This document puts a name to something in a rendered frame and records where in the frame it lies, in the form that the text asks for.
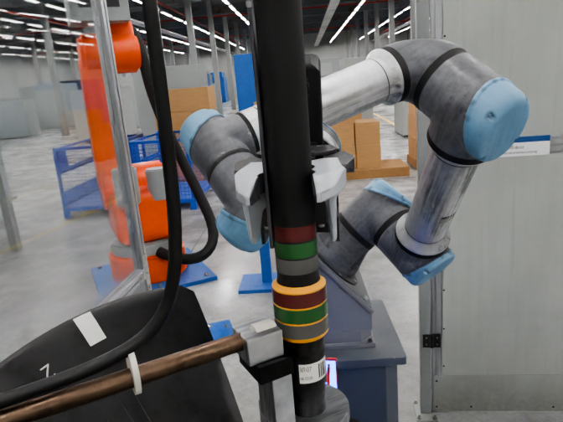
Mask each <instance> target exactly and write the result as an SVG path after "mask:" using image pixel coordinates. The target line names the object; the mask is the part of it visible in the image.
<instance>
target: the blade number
mask: <svg viewBox="0 0 563 422"><path fill-rule="evenodd" d="M29 370H30V371H31V373H32V374H33V375H34V377H35V378H36V379H37V380H40V379H42V378H47V377H49V376H52V375H55V374H57V373H60V372H63V369H62V368H61V367H60V365H59V364H58V363H57V362H56V360H55V359H54V357H53V356H52V355H50V356H49V357H47V358H46V359H45V360H43V361H42V362H40V363H38V364H37V365H35V366H34V367H33V368H31V369H29Z"/></svg>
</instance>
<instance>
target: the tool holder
mask: <svg viewBox="0 0 563 422"><path fill-rule="evenodd" d="M265 319H268V318H267V317H266V316H263V317H260V318H257V319H254V320H251V321H248V322H244V323H241V324H238V325H235V326H233V327H232V332H233V334H235V333H237V332H240V335H241V338H242V341H243V345H244V349H243V351H241V352H238V354H239V358H240V363H241V364H242V365H243V366H244V368H245V369H246V370H247V371H248V372H249V373H250V374H251V376H252V377H253V378H254V379H255V380H256V381H257V382H258V388H259V396H260V404H261V412H262V413H263V415H264V416H265V417H266V418H267V420H268V422H349V419H350V413H349V401H348V399H347V398H346V396H345V395H344V394H343V393H342V392H341V391H340V390H338V389H336V388H335V387H333V386H331V385H328V384H326V398H327V408H326V409H325V410H324V412H322V413H321V414H320V415H318V416H315V417H310V418H303V417H299V416H297V415H295V409H294V398H293V388H292V373H294V363H293V356H292V355H291V354H290V353H289V352H288V351H286V350H285V349H284V348H283V338H282V330H281V329H280V328H279V327H278V326H277V325H275V327H272V328H269V329H266V330H264V331H261V332H256V331H252V330H251V329H250V328H249V327H250V326H249V325H250V324H253V323H256V322H260V321H263V320H265Z"/></svg>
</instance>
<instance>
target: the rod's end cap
mask: <svg viewBox="0 0 563 422"><path fill-rule="evenodd" d="M275 325H276V323H275V322H274V321H273V320H272V319H265V320H263V321H260V322H256V323H253V324H250V325H249V326H250V327H249V328H250V329H251V330H252V331H256V332H261V331H264V330H266V329H269V328H272V327H275Z"/></svg>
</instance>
